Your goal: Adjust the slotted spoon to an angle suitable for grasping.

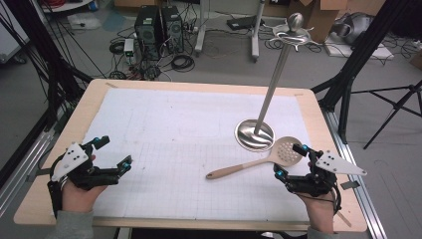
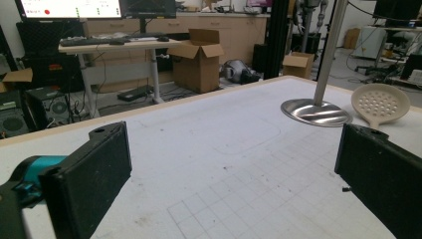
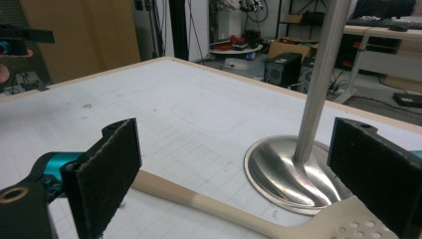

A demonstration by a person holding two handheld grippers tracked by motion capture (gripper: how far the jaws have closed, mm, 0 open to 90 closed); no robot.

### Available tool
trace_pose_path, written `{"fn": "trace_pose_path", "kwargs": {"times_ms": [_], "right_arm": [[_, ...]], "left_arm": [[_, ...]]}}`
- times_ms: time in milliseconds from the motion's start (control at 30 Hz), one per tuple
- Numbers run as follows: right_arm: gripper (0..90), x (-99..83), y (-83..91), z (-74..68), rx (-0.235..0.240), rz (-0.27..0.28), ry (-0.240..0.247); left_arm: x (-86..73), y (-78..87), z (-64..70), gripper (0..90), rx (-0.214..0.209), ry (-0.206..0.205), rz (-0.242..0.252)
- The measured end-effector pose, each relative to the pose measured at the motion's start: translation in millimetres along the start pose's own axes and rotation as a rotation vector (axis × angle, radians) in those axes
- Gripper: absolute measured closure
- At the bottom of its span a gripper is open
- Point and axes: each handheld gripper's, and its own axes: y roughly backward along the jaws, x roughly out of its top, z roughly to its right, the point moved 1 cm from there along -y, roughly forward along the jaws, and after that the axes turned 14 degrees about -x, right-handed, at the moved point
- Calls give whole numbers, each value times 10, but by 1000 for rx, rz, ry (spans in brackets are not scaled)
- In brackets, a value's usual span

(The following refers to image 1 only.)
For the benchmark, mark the dark grey tape tab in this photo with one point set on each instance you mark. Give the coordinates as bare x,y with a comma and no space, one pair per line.
350,185
38,173

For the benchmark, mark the thin wooden stick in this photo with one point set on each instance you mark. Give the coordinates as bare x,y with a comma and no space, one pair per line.
344,219

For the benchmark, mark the black computer tower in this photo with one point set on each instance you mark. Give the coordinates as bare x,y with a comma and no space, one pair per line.
173,28
147,33

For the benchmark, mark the white stand leg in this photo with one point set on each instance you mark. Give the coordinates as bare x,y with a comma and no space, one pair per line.
256,33
201,30

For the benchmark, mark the aluminium frame rail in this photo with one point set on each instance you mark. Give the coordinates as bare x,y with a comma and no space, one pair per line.
20,172
360,186

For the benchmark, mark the cardboard box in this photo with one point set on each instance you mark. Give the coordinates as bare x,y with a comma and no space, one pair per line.
320,20

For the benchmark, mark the grey bag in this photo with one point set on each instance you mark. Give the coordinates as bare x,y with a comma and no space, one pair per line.
356,28

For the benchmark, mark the white flat board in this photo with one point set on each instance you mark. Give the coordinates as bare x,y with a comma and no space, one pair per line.
361,52

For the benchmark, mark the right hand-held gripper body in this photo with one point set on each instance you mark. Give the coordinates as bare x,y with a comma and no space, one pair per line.
326,166

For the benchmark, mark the small white power box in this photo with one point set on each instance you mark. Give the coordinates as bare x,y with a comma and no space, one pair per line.
129,49

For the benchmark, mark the beige slotted spoon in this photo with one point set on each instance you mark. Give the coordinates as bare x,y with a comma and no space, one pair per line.
232,170

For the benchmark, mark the white cabinet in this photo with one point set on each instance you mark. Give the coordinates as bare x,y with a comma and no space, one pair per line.
10,36

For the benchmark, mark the black tripod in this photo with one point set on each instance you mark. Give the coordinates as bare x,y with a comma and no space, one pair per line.
396,106

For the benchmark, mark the person's left hand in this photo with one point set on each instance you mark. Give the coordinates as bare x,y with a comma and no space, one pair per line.
79,199

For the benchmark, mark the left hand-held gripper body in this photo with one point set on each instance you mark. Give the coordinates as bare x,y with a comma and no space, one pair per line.
71,158

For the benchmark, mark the metal utensil hanging stand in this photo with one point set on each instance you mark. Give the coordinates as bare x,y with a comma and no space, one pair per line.
272,89

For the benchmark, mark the person's right hand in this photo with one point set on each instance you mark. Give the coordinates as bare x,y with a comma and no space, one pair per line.
320,212

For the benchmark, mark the white grid mat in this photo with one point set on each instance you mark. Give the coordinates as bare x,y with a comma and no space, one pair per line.
166,132

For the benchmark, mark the flat black device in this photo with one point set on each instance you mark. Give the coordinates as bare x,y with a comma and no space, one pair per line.
242,22

